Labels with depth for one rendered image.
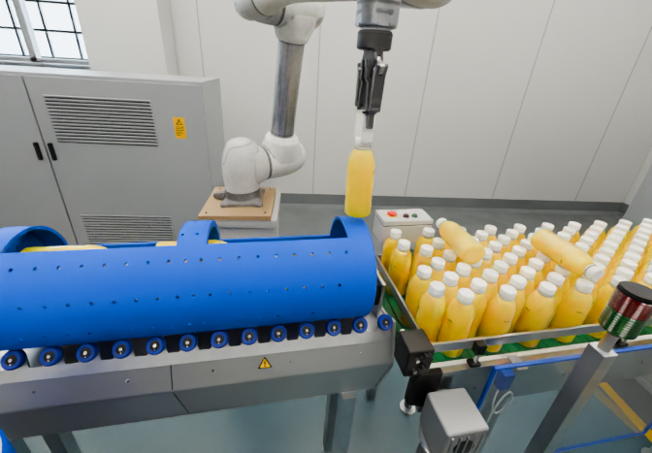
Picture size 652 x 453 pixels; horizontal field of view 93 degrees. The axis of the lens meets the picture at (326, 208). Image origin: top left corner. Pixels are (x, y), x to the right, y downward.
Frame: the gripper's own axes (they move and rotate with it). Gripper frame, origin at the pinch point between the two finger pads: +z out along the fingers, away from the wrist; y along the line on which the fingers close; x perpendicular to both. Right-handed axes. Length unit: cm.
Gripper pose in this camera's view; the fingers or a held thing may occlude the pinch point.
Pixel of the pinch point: (364, 127)
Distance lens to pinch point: 77.5
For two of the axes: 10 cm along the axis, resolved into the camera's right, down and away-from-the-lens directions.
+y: 2.2, 4.2, -8.8
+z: -0.7, 9.1, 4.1
